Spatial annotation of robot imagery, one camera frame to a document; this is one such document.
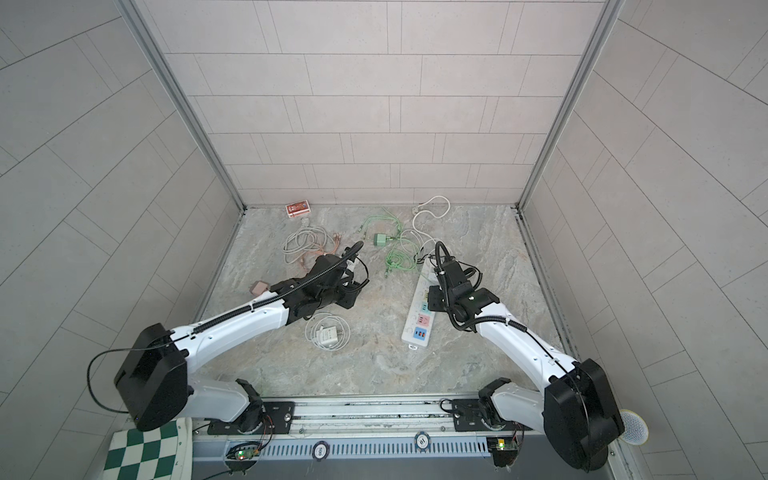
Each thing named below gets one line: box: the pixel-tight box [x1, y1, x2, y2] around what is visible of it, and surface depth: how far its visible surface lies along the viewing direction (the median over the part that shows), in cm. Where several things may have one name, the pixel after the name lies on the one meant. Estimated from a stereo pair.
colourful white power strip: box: [401, 258, 436, 348], surface depth 87 cm
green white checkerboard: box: [103, 417, 193, 480], surface depth 66 cm
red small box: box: [285, 200, 311, 218], surface depth 117 cm
